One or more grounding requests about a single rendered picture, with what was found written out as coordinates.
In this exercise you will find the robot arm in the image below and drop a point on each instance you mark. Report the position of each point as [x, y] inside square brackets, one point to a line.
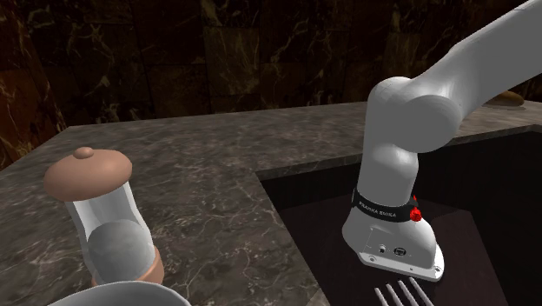
[389, 140]

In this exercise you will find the dark robot stand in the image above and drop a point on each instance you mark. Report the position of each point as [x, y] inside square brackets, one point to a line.
[334, 250]

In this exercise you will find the glass grinder with wooden cap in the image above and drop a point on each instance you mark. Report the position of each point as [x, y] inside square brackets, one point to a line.
[111, 220]

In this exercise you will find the brown bread loaf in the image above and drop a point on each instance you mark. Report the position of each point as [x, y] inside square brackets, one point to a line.
[508, 99]

